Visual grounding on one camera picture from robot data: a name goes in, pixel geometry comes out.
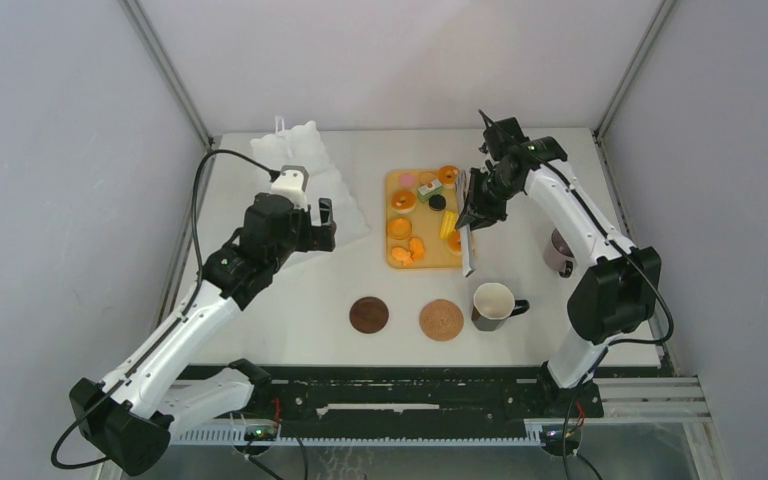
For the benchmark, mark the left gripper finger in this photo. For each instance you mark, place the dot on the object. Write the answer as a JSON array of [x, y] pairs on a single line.
[[326, 216], [322, 241]]

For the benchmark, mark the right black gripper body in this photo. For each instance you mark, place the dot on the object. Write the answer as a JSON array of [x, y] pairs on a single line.
[[495, 189]]

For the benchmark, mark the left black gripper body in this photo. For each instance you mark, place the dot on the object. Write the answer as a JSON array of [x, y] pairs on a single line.
[[300, 223]]

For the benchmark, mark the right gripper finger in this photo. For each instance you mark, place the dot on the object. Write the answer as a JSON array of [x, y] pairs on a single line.
[[487, 216], [469, 215]]

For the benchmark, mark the yellow cake slice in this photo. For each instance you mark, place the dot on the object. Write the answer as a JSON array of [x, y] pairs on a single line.
[[448, 224]]

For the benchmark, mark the metal serving tongs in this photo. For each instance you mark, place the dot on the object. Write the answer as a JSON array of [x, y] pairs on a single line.
[[465, 245]]

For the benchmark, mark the orange fish cookie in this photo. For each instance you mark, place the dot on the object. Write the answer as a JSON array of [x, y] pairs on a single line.
[[416, 248], [402, 255]]

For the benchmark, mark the white three-tier dessert stand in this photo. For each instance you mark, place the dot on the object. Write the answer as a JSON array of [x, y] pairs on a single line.
[[302, 145]]

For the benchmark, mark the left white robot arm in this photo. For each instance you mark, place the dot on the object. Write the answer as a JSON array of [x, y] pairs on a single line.
[[131, 415]]

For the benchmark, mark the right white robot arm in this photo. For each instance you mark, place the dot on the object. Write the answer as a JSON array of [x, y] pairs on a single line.
[[618, 289]]

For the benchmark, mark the black sandwich cookie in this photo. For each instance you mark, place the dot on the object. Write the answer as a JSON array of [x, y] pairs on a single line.
[[437, 202]]

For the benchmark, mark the green white cake piece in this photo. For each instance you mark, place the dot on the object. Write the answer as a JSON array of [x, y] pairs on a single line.
[[429, 189]]

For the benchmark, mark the yellow serving tray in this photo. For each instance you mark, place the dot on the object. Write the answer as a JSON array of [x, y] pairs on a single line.
[[426, 225]]

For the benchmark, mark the orange donut left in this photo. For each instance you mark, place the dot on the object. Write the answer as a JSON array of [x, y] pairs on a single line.
[[403, 201]]

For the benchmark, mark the orange egg tart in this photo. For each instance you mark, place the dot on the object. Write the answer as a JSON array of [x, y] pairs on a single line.
[[399, 228]]

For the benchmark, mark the pink macaron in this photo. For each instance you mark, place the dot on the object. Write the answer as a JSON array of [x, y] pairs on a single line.
[[408, 180]]

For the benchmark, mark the black mug white interior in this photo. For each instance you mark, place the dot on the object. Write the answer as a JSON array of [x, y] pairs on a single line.
[[493, 304]]

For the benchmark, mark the dark wooden coaster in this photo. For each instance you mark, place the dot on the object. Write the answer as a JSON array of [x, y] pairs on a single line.
[[369, 315]]

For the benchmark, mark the woven rattan coaster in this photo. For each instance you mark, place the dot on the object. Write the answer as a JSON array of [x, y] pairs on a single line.
[[441, 320]]

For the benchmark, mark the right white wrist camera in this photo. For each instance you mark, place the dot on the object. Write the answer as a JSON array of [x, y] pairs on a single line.
[[500, 135]]

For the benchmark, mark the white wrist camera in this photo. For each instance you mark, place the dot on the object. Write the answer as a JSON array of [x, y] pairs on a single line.
[[500, 135], [291, 184]]

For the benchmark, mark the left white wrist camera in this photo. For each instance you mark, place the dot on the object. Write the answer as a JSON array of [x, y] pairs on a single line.
[[291, 184]]

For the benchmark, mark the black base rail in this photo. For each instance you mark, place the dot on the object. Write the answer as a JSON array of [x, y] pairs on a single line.
[[416, 403]]

